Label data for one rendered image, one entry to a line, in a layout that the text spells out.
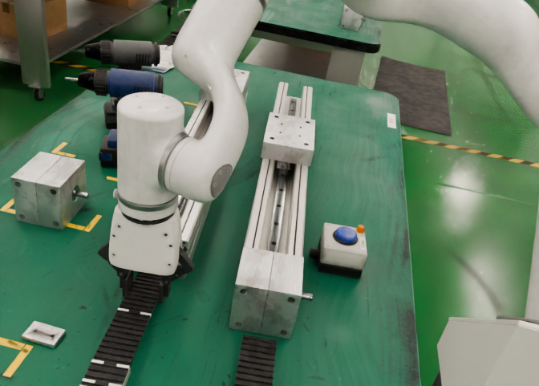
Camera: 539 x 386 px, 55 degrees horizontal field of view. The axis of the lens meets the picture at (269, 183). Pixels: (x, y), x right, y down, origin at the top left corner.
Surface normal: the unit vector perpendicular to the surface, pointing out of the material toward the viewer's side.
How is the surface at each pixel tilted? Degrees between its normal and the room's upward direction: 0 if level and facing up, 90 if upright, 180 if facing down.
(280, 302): 90
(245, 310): 90
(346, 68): 90
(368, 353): 0
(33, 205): 90
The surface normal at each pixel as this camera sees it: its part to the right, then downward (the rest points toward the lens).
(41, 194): -0.15, 0.51
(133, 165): -0.36, 0.44
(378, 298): 0.14, -0.84
